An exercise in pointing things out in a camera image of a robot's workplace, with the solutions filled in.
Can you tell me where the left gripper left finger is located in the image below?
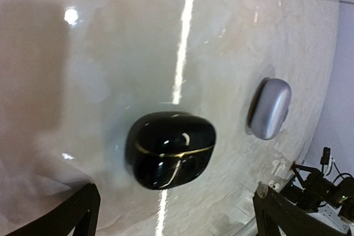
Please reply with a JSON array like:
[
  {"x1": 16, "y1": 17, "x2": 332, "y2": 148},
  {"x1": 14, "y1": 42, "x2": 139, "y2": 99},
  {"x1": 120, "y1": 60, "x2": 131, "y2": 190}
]
[{"x1": 15, "y1": 183, "x2": 101, "y2": 235}]

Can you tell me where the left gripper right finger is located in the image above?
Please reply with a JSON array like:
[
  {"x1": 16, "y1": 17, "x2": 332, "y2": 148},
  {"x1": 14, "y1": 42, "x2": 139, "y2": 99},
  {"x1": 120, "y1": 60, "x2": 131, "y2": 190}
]
[{"x1": 253, "y1": 182, "x2": 344, "y2": 236}]

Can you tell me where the purple earbud charging case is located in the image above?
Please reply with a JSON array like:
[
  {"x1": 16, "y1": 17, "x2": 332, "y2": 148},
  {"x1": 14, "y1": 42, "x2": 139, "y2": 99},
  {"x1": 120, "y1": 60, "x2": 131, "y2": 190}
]
[{"x1": 246, "y1": 77, "x2": 292, "y2": 140}]

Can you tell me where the black earbud charging case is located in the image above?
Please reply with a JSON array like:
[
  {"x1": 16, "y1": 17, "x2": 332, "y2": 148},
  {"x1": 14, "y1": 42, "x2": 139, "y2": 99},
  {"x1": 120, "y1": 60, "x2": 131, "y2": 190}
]
[{"x1": 125, "y1": 111, "x2": 216, "y2": 190}]

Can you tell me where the white stem earbud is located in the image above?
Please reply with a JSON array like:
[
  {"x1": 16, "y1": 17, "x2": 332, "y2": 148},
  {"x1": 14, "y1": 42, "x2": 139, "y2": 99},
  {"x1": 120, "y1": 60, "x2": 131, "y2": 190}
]
[
  {"x1": 271, "y1": 159, "x2": 287, "y2": 178},
  {"x1": 268, "y1": 180, "x2": 279, "y2": 190}
]

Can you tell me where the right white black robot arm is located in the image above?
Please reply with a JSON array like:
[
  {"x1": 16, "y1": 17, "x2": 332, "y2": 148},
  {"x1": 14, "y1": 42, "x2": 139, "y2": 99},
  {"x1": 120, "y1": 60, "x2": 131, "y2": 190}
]
[{"x1": 282, "y1": 147, "x2": 353, "y2": 223}]

